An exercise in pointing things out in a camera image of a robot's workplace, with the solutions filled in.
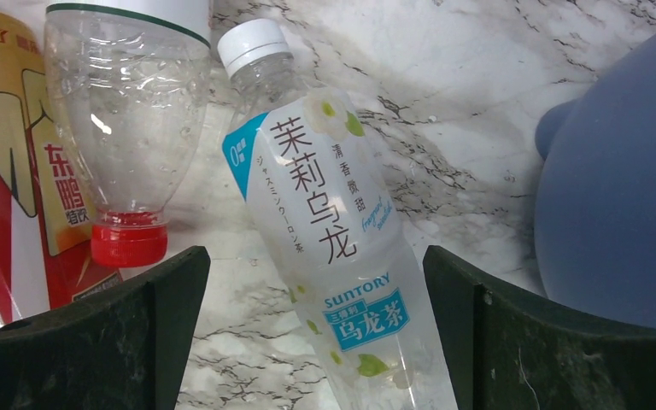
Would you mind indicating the blue plastic bin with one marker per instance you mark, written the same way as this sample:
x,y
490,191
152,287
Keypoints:
x,y
595,213

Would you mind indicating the red label clear bottle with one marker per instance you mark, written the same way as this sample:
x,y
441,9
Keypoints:
x,y
129,84

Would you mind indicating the white blue label tea bottle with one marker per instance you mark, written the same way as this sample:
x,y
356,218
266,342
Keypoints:
x,y
304,166

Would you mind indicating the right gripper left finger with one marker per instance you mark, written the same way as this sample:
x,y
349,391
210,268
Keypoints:
x,y
125,347

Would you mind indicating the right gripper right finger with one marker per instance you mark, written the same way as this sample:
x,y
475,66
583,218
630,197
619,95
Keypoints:
x,y
509,348

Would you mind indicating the red yellow label juice bottle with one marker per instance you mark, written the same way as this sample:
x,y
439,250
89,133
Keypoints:
x,y
45,254

